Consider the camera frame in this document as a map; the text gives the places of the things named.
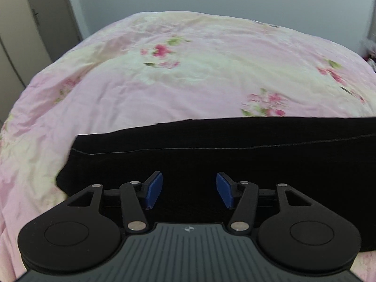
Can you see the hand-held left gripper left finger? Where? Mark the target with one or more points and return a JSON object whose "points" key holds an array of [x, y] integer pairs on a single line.
{"points": [[153, 189]]}

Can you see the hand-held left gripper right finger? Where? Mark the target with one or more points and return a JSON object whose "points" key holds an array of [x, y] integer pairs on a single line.
{"points": [[224, 189]]}

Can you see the black pants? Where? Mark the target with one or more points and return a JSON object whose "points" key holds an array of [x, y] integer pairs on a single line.
{"points": [[205, 161]]}

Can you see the pink floral blanket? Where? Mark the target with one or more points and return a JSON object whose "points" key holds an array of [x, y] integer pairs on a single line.
{"points": [[176, 94]]}

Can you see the dark purple cloth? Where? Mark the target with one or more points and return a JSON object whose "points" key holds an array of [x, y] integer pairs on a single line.
{"points": [[370, 55]]}

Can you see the beige wardrobe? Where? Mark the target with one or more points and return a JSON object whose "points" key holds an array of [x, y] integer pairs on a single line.
{"points": [[26, 35]]}

